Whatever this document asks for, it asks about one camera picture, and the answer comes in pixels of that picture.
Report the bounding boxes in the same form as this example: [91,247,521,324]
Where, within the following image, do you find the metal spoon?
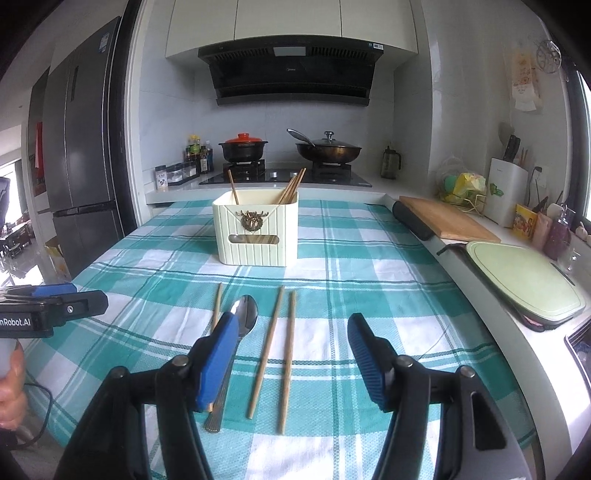
[204,294,258,433]

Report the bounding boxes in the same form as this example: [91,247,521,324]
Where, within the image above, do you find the wire rack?
[443,193,489,216]

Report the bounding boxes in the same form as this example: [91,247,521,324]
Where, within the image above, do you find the cardboard box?
[44,237,70,284]

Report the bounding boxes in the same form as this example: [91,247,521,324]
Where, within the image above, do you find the window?
[566,60,591,222]

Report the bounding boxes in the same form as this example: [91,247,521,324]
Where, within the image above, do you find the purple bottle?
[545,217,571,261]

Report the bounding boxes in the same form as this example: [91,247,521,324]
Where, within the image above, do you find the black range hood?
[198,38,385,108]

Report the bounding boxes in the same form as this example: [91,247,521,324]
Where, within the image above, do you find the hanging printed bag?
[503,41,543,112]

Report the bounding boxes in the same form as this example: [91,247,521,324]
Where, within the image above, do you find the white knife block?
[486,157,529,228]

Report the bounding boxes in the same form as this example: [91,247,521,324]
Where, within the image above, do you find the wooden cutting board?
[399,196,502,244]

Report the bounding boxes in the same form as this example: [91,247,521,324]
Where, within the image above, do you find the yellow printed box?
[514,203,539,241]

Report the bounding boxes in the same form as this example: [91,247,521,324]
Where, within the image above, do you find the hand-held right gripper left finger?
[53,311,240,480]

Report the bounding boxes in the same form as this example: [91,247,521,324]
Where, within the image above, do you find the metal steamer rack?
[536,39,571,81]

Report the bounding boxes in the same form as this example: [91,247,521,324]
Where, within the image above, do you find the white wall cabinet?
[164,0,419,60]

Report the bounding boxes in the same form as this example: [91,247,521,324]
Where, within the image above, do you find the black clay pot red lid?
[218,132,269,163]

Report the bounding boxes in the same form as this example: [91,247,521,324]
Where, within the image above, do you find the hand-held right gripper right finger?
[347,313,539,480]

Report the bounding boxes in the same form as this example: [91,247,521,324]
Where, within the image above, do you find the yellow cap sauce bottle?
[186,135,202,174]

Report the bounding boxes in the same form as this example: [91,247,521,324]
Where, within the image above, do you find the teal checked tablecloth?
[21,198,539,480]

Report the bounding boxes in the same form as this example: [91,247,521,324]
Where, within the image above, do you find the yellow green plastic bags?
[438,171,485,204]

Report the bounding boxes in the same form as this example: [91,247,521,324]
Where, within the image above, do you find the steel sink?
[564,318,591,370]

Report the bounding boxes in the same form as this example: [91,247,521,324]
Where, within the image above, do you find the black rolled mat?
[392,200,436,241]

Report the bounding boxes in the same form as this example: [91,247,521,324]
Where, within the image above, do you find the wooden shelf unit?
[25,67,51,217]

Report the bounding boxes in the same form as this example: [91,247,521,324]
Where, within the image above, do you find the dark wok with lid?
[286,128,363,166]

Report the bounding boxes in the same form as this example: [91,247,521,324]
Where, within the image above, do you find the black gas cooktop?
[198,161,374,188]

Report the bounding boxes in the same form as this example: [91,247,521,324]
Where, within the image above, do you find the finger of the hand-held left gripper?
[45,290,110,326]
[0,283,78,301]

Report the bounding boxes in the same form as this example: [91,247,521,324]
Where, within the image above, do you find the grey refrigerator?
[41,14,125,278]

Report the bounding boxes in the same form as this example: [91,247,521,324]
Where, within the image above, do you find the cream utensil holder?
[211,189,300,268]

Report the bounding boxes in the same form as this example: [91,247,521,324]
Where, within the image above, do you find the dark glass jar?
[381,145,402,180]

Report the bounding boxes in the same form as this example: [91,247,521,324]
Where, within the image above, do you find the black door frame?
[104,0,144,241]

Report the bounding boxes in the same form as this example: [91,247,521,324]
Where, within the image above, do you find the person's left hand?
[0,345,27,431]

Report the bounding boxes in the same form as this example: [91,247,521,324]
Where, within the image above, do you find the dark wooden furniture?
[0,222,38,259]

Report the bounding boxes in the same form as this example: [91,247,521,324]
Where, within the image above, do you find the green cutting board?
[465,240,587,324]

